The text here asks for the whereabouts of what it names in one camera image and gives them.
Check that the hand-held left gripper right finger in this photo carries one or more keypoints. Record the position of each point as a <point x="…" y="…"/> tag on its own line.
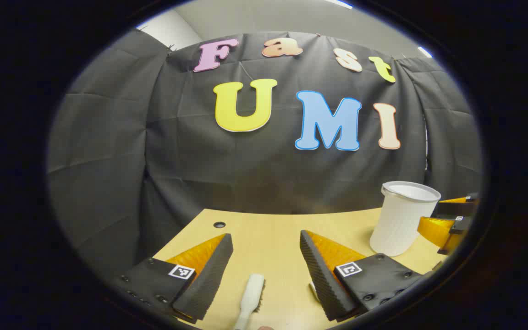
<point x="321" y="279"/>

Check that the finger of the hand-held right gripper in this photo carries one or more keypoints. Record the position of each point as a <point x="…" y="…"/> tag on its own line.
<point x="456" y="208"/>
<point x="436" y="229"/>

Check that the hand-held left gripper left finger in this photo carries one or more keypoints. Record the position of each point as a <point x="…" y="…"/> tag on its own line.
<point x="209" y="279"/>

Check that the white ribbed garbage bin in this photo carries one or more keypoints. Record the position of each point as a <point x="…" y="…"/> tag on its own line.
<point x="399" y="220"/>

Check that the small white broom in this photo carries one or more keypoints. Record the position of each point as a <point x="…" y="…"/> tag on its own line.
<point x="251" y="298"/>

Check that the light wooden desktop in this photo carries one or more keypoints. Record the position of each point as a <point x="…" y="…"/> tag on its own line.
<point x="264" y="238"/>

